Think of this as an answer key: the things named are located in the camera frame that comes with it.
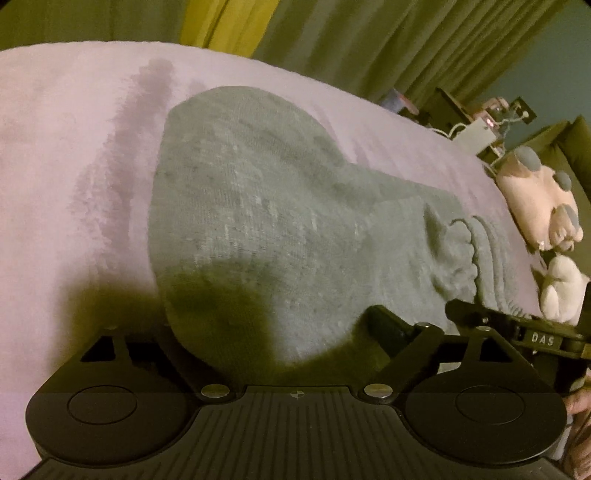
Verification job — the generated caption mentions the yellow curtain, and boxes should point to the yellow curtain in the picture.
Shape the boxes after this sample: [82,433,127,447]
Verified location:
[178,0,283,62]

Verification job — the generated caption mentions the white flat box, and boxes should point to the white flat box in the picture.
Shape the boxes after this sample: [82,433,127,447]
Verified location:
[456,117,498,156]

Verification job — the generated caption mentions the pink plush toy grey paws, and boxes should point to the pink plush toy grey paws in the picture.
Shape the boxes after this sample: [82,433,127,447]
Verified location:
[496,147,585,253]

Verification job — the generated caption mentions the person's right hand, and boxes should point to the person's right hand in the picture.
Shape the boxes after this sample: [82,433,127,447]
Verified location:
[564,385,591,432]

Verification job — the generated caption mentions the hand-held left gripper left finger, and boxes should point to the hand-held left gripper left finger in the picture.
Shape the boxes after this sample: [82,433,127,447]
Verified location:
[78,325,235,401]

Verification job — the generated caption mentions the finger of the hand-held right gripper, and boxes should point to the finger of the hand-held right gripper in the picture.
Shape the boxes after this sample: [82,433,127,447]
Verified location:
[444,298,523,332]

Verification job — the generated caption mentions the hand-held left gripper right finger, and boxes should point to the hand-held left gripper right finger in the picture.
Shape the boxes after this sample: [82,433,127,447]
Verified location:
[359,304,525,401]

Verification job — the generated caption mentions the green curtain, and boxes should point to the green curtain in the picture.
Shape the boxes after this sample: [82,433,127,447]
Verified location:
[0,0,186,49]
[249,0,570,108]

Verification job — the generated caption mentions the small white plush toy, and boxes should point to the small white plush toy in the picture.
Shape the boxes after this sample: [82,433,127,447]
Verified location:
[539,254,590,326]

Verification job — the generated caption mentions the pink fleece blanket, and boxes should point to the pink fleece blanket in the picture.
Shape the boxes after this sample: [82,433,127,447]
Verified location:
[0,39,555,480]

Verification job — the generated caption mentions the pink small device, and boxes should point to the pink small device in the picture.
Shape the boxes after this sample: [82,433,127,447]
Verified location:
[480,97,509,131]

